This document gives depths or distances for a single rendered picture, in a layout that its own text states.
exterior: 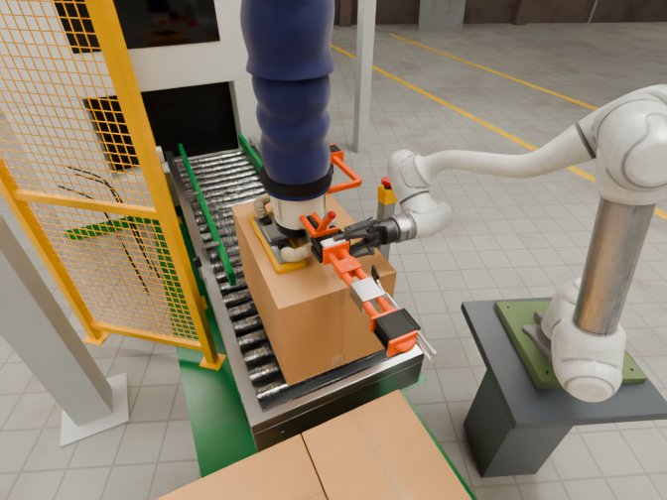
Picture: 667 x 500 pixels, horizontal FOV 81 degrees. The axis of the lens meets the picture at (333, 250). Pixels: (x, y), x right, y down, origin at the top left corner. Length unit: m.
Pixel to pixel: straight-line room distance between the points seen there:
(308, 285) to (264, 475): 0.62
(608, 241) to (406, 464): 0.90
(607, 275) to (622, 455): 1.46
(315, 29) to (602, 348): 1.06
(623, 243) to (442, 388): 1.44
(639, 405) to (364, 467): 0.88
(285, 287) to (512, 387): 0.80
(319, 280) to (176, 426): 1.27
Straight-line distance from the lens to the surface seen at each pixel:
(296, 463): 1.45
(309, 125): 1.12
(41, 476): 2.39
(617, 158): 0.93
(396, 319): 0.92
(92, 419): 2.39
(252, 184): 2.76
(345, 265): 1.06
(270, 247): 1.33
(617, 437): 2.49
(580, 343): 1.22
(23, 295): 1.80
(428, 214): 1.24
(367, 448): 1.47
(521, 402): 1.43
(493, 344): 1.53
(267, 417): 1.45
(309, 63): 1.06
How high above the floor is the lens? 1.88
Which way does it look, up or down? 39 degrees down
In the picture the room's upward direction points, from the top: straight up
